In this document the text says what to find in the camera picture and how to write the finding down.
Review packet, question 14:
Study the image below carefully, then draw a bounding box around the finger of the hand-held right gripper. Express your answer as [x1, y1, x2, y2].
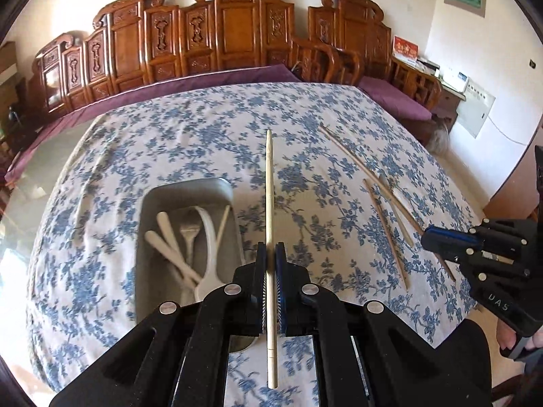
[425, 219, 495, 247]
[421, 236, 487, 281]

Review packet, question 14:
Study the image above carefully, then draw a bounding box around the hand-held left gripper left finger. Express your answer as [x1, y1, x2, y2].
[50, 241, 269, 407]

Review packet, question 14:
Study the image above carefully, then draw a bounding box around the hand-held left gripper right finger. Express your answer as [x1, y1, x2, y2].
[274, 241, 495, 407]

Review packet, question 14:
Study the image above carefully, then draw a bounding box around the large white soup spoon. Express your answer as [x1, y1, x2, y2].
[193, 206, 227, 304]

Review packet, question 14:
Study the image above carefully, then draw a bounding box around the grey metal tray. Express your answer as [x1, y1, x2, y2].
[133, 178, 257, 352]

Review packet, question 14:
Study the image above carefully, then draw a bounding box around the person's right hand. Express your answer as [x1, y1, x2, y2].
[495, 320, 540, 350]

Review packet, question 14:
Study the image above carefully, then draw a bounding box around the grey fluffy object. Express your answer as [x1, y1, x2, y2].
[426, 125, 452, 153]

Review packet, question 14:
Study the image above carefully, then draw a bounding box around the white electrical panel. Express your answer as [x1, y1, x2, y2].
[456, 77, 496, 138]

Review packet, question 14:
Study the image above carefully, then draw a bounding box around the short purple bench cushion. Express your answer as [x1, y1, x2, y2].
[358, 76, 432, 121]

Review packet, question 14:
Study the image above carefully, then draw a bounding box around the white box device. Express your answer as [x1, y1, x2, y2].
[439, 72, 470, 93]

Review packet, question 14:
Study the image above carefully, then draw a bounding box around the blue floral tablecloth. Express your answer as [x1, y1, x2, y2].
[25, 82, 482, 407]

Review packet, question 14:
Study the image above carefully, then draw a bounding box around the red desk calendar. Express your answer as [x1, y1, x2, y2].
[392, 36, 419, 66]

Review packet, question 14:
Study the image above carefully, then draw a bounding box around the wooden armchair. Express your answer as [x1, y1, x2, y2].
[292, 37, 361, 86]

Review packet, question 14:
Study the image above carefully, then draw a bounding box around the carved wooden bench back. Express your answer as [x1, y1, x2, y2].
[87, 0, 184, 94]
[32, 32, 92, 115]
[309, 0, 392, 78]
[180, 0, 295, 73]

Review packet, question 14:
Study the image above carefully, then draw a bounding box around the cardboard box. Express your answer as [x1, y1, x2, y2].
[0, 41, 18, 74]

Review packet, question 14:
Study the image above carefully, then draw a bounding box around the white wall cable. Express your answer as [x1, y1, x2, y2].
[487, 112, 536, 146]

